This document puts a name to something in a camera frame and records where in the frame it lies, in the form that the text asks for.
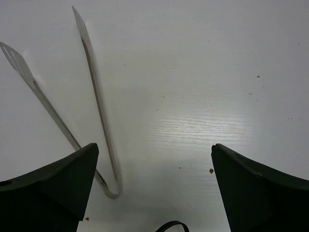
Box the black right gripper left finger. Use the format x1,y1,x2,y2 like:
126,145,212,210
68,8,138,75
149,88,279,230
0,143,99,232

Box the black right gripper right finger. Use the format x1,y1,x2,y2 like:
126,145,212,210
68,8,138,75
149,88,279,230
211,144,309,232

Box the stainless steel tongs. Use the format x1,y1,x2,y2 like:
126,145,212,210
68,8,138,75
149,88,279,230
0,7,123,200

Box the black cable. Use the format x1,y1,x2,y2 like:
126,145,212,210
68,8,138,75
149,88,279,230
155,220,189,232

